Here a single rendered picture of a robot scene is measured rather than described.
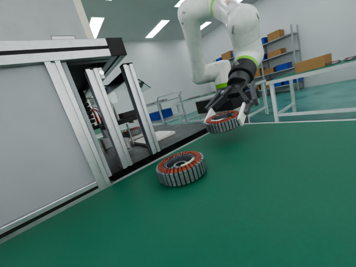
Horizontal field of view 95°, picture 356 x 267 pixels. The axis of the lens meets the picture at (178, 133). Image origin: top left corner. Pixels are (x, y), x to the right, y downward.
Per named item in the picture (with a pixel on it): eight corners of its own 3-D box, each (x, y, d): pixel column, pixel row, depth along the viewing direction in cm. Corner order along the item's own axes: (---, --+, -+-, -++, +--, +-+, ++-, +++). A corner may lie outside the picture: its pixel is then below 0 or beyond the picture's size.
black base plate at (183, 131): (151, 128, 123) (150, 125, 123) (219, 126, 72) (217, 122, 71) (85, 154, 97) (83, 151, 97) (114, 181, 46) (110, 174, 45)
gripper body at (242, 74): (225, 73, 62) (217, 90, 58) (247, 66, 56) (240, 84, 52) (233, 88, 66) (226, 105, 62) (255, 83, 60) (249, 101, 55)
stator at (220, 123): (217, 121, 60) (215, 112, 59) (248, 118, 52) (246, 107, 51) (201, 134, 53) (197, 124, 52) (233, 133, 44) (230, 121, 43)
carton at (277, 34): (273, 42, 572) (272, 34, 567) (284, 37, 544) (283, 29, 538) (268, 42, 550) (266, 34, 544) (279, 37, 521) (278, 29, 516)
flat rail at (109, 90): (95, 104, 100) (93, 99, 99) (132, 78, 49) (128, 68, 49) (93, 105, 99) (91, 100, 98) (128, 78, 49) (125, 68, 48)
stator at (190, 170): (151, 181, 39) (146, 167, 38) (184, 160, 46) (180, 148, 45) (181, 194, 30) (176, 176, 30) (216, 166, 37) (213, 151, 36)
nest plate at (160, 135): (159, 132, 85) (158, 130, 85) (175, 133, 73) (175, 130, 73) (132, 143, 77) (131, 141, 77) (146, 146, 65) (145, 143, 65)
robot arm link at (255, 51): (267, 58, 70) (241, 62, 76) (264, 27, 61) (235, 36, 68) (261, 79, 63) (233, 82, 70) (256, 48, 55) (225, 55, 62)
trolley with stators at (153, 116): (169, 135, 432) (157, 98, 410) (194, 136, 350) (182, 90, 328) (149, 144, 399) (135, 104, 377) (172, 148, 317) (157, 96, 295)
